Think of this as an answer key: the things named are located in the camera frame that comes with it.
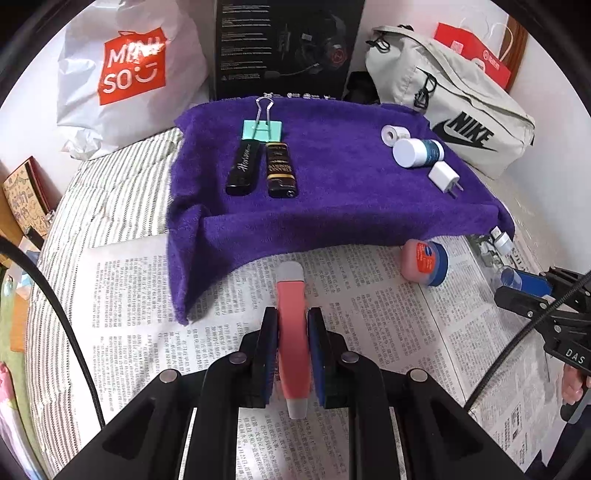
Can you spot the pink glue stick pen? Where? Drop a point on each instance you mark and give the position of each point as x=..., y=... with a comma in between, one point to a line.
x=294, y=353

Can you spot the white Miniso plastic bag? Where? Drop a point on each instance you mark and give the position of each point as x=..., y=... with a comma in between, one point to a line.
x=126, y=71

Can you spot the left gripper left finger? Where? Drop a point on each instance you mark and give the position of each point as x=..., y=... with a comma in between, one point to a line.
x=185, y=426

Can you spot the pink blue Vaseline jar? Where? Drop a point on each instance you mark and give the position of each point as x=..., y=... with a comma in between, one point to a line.
x=424, y=262

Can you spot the red paper shopping bag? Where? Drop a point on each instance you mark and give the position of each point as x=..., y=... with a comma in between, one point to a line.
x=467, y=44

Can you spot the striped bed sheet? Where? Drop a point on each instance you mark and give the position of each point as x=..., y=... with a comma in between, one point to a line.
x=117, y=198

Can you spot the black Horizon lighter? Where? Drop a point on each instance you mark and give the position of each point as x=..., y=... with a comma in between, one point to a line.
x=243, y=174

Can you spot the white USB adapter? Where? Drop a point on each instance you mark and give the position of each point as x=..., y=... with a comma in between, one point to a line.
x=502, y=241

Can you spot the white blue bottle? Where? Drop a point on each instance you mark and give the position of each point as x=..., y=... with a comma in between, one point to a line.
x=414, y=153

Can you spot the clear plastic wrapper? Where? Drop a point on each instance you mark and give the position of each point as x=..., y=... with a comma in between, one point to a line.
x=488, y=258

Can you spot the purple fleece towel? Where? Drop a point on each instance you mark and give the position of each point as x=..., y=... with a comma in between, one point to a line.
x=350, y=191

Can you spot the right hand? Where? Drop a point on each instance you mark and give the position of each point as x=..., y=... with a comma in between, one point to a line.
x=573, y=384

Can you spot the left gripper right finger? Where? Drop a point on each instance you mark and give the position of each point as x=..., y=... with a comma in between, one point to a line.
x=400, y=425

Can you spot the black Hecate headphone box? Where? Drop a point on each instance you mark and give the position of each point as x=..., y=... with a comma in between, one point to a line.
x=288, y=48

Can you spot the brown patterned book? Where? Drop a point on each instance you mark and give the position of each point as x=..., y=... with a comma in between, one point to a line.
x=26, y=198

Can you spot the white charger plug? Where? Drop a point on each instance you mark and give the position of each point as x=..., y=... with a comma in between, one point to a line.
x=446, y=179

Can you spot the newspaper sheet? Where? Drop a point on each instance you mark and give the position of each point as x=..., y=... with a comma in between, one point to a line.
x=123, y=318

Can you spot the white Nike bag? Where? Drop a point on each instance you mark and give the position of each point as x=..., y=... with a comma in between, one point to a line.
x=473, y=115

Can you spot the green binder clip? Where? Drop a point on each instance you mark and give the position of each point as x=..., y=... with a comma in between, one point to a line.
x=262, y=128

